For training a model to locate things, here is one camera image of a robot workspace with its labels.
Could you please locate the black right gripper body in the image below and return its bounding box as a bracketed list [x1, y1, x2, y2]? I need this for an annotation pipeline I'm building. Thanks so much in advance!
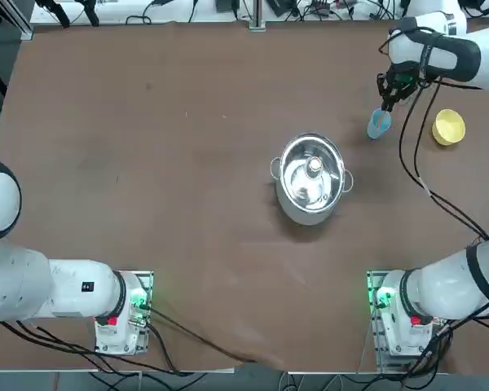
[385, 60, 421, 93]

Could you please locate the blue plastic cup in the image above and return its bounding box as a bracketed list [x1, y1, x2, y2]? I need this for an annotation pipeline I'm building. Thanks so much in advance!
[365, 107, 393, 141]

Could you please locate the yellow bowl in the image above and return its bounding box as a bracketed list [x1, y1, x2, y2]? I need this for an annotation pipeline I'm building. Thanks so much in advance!
[431, 108, 467, 146]

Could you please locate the aluminium corner profile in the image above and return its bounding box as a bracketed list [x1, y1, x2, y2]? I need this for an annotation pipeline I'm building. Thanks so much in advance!
[6, 0, 34, 41]

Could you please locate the glass pot lid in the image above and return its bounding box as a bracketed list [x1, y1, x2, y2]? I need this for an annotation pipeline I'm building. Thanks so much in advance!
[280, 135, 347, 211]

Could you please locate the black tripod leg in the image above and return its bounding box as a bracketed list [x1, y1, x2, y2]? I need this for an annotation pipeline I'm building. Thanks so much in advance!
[35, 0, 72, 29]
[80, 0, 102, 28]

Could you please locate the black ribbed power adapter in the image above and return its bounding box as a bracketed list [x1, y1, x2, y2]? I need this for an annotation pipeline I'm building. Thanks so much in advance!
[267, 0, 299, 18]

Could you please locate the steel cooking pot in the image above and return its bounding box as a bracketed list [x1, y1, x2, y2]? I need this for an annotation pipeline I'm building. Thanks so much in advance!
[269, 130, 355, 226]

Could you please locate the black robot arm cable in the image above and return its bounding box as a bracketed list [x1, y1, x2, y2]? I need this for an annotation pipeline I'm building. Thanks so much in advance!
[398, 79, 489, 242]

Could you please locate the aluminium frame post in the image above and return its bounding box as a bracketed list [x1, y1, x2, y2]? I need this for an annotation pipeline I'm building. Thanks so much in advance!
[249, 0, 268, 32]

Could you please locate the black floor cable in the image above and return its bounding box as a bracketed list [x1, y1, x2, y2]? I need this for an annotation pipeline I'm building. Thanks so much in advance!
[0, 320, 191, 376]

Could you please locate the black base power cable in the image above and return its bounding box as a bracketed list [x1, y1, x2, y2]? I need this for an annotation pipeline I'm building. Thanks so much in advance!
[145, 307, 266, 364]

